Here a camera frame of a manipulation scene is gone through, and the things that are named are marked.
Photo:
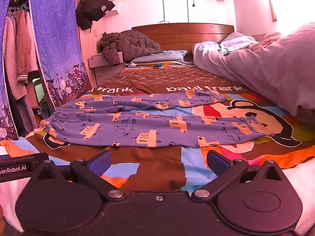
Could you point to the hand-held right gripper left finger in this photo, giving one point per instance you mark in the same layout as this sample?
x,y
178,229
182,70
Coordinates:
x,y
99,164

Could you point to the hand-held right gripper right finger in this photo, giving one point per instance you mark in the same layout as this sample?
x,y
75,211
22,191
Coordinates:
x,y
217,161

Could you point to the blue car print pants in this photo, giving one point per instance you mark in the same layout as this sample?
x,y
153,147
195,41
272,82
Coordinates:
x,y
147,124

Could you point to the colourful cartoon bed sheet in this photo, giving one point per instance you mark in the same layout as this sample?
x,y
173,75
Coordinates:
x,y
152,163

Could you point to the white mattress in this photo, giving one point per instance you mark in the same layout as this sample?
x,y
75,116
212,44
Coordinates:
x,y
303,184

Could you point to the white nightstand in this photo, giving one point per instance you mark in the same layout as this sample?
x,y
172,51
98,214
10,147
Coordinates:
x,y
105,72

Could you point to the pale fleece coat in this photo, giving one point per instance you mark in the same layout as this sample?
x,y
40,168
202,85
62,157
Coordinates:
x,y
11,61

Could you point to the grey duvet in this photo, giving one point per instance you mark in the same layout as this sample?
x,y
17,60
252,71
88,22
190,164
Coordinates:
x,y
270,66

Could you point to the light blue pillow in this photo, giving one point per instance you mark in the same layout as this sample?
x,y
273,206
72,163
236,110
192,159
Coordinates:
x,y
160,57

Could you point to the white pillow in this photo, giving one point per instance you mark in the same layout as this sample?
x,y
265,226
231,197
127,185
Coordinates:
x,y
237,41

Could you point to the brown quilted jacket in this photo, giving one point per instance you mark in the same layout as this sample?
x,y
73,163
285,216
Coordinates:
x,y
128,44

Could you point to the pink quilted jacket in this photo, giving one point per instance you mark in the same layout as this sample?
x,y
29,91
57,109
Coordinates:
x,y
25,44

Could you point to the floral printed blanket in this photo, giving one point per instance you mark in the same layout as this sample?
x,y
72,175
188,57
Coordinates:
x,y
265,43

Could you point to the wooden headboard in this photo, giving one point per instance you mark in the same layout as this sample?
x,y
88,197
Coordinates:
x,y
184,36

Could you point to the black tote bag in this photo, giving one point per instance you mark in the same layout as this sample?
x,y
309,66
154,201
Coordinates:
x,y
94,8

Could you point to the white wall shelf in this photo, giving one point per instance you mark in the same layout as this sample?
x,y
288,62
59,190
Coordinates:
x,y
115,8

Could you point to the framed wall picture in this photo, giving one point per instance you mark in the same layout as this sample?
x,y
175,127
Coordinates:
x,y
272,5

